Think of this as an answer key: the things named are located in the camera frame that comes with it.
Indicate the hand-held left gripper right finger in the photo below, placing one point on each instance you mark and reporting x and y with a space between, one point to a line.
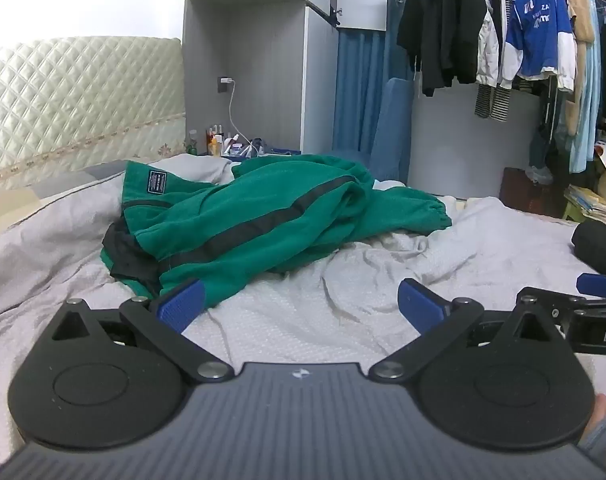
423 306

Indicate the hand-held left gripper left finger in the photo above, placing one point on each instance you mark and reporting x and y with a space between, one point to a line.
180 304

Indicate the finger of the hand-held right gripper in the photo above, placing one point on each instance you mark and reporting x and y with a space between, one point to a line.
603 282
588 303

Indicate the green hoodie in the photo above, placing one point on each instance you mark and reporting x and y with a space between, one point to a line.
263 210

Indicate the yellow-green stool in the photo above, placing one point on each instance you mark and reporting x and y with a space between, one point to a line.
570 211

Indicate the stack of books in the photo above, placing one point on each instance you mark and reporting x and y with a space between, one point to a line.
590 202

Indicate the grey bed sheet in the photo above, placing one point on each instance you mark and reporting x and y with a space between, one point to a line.
333 310

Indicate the brown wooden box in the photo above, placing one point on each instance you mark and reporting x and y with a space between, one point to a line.
530 195

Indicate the light blue cloth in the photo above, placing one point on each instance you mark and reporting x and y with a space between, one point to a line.
388 184

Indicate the hanging blue jeans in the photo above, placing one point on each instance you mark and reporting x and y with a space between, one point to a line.
540 155

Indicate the green bottle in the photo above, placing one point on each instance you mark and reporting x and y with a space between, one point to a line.
192 144

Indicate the cluster of toiletry bottles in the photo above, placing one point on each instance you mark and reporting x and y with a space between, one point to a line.
218 144

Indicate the light blue hanging garment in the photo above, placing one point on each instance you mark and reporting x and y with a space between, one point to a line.
588 110

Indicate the blue covered chair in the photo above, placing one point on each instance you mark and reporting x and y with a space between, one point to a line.
390 130

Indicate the striped hanging garment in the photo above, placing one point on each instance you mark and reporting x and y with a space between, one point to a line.
493 102

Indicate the blue curtain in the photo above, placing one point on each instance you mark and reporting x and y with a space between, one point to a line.
358 90

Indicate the cream quilted headboard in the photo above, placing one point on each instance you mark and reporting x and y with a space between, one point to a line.
73 100

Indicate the white hanging jacket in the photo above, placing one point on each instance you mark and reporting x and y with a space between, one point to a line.
489 55

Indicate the blue and white jersey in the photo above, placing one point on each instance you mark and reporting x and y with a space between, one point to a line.
538 30

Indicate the grey wardrobe cabinet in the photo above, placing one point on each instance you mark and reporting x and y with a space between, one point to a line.
263 50

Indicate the beige hanging coat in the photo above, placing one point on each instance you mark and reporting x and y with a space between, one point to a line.
580 10

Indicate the black hanging jacket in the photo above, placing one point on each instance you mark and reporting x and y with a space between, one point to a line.
443 25

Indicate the white wall charger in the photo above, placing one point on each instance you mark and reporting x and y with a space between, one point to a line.
225 84

